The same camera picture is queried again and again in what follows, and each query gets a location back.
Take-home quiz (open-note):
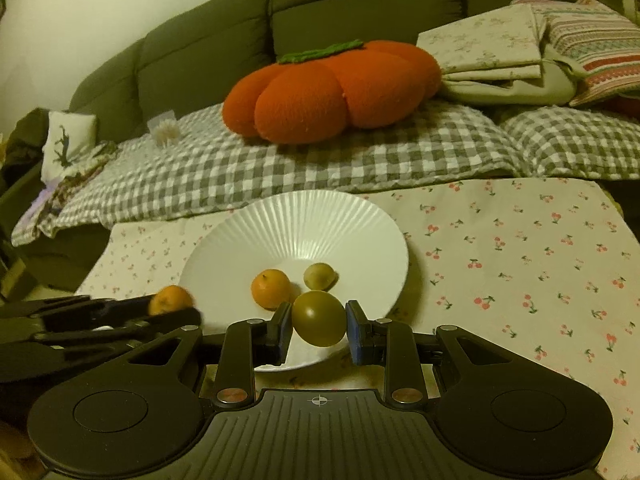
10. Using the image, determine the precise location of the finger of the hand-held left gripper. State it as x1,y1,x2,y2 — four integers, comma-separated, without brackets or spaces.
30,307,203,348
0,296,157,322

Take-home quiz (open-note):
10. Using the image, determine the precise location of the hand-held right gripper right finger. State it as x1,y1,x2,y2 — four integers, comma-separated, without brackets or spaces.
345,300,507,406

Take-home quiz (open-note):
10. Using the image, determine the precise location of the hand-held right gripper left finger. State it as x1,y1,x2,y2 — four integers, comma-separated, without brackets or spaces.
127,301,293,407

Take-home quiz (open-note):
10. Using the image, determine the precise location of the orange mandarin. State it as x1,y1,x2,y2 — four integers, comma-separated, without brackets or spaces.
251,269,292,310
149,285,195,317

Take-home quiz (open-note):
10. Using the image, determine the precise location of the large green round fruit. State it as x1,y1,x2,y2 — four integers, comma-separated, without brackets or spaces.
292,290,347,347

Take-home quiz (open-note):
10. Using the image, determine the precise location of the white ribbed plate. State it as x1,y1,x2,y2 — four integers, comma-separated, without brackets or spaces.
178,190,410,372

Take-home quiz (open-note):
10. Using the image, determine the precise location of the small green fruit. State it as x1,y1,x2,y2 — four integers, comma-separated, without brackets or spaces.
303,262,339,292

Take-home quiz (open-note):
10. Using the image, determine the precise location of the grey checked blanket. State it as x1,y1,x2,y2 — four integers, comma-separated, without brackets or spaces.
12,100,640,247

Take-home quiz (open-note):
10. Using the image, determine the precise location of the cherry print tablecloth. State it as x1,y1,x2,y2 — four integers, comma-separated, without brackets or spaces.
75,177,640,480

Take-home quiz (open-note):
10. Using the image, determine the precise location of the small white printed pillow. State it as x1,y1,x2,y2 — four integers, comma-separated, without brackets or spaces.
41,110,97,181

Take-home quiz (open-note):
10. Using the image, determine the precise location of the white fluffy ball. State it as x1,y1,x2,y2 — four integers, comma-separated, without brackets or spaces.
149,119,180,147

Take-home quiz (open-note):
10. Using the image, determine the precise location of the orange pumpkin cushion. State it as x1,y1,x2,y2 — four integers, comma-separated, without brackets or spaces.
222,39,443,145

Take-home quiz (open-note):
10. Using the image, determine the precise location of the dark green sofa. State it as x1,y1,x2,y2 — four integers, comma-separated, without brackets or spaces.
0,0,640,291

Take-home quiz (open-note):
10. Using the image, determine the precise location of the folded olive cloth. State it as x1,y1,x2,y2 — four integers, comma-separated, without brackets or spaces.
440,44,592,107

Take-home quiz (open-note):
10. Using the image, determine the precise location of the folded floral sheet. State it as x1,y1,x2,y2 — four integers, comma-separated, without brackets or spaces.
416,2,551,83

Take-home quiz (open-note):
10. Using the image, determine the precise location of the red cloth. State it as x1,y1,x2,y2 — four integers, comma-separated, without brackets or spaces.
602,94,640,122

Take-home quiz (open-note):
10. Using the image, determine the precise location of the striped patterned pillow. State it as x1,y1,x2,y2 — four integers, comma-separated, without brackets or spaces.
510,0,640,107

